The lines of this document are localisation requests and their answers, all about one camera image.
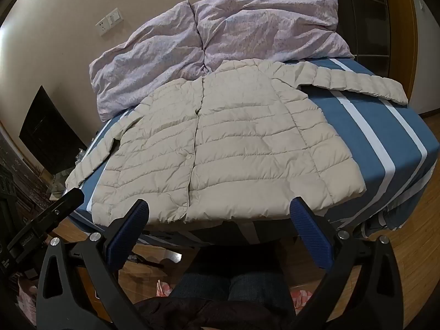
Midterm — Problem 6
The white wall switch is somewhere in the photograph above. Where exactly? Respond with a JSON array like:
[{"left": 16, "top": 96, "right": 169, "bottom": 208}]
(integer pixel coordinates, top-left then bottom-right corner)
[{"left": 105, "top": 8, "right": 123, "bottom": 25}]

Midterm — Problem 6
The pink patterned slipper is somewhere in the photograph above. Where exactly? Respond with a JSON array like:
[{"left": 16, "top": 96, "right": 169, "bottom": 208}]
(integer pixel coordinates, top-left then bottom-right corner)
[
  {"left": 156, "top": 279, "right": 173, "bottom": 298},
  {"left": 290, "top": 288, "right": 310, "bottom": 309}
]

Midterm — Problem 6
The dark glass panel door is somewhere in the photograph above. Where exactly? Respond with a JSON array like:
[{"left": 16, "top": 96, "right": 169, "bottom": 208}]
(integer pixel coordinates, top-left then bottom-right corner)
[{"left": 316, "top": 0, "right": 413, "bottom": 76}]

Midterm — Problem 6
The dark patterned cabinet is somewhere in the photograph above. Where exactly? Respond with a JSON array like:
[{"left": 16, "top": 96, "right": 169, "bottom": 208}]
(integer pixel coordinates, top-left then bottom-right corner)
[{"left": 0, "top": 132, "right": 53, "bottom": 202}]

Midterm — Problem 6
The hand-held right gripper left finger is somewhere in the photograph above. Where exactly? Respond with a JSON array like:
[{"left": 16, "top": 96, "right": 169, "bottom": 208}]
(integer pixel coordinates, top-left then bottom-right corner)
[{"left": 36, "top": 198, "right": 150, "bottom": 330}]

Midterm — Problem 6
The blue white striped bed sheet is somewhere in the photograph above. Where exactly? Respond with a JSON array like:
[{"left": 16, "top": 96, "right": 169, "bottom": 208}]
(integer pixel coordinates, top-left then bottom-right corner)
[{"left": 67, "top": 57, "right": 439, "bottom": 248}]

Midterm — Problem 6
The person's right leg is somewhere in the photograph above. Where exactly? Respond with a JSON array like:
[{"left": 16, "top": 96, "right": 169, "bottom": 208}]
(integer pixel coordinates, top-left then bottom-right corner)
[{"left": 229, "top": 271, "right": 293, "bottom": 315}]

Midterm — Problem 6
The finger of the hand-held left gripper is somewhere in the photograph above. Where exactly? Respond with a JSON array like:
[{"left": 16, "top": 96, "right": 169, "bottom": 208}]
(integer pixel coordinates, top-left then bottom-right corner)
[{"left": 34, "top": 188, "right": 86, "bottom": 234}]

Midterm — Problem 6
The person's left leg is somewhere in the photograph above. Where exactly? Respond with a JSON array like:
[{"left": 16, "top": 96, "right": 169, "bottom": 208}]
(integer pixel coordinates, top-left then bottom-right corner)
[{"left": 169, "top": 271, "right": 231, "bottom": 304}]

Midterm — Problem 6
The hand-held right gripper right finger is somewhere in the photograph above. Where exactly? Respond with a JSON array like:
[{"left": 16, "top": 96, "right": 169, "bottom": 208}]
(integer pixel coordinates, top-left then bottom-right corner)
[{"left": 290, "top": 197, "right": 409, "bottom": 330}]

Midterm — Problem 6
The beige puffer jacket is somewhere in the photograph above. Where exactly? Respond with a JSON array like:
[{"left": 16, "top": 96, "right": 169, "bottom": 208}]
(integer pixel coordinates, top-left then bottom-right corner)
[{"left": 65, "top": 59, "right": 409, "bottom": 226}]

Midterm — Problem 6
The black flat screen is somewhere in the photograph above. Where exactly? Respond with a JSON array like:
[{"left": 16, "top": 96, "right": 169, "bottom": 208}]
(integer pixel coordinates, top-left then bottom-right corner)
[{"left": 19, "top": 85, "right": 88, "bottom": 176}]

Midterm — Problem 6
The dark bed frame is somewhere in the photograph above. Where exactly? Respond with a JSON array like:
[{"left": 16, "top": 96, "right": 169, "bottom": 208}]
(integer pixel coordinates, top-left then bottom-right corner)
[{"left": 65, "top": 213, "right": 297, "bottom": 252}]

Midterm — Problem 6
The person's leg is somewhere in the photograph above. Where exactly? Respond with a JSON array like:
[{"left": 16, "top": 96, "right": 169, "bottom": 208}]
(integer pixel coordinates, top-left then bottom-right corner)
[
  {"left": 229, "top": 271, "right": 293, "bottom": 315},
  {"left": 169, "top": 271, "right": 231, "bottom": 304}
]

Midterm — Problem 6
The lilac floral duvet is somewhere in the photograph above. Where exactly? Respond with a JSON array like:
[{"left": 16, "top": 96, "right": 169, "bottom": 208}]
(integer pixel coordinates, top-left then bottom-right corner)
[{"left": 89, "top": 0, "right": 354, "bottom": 122}]

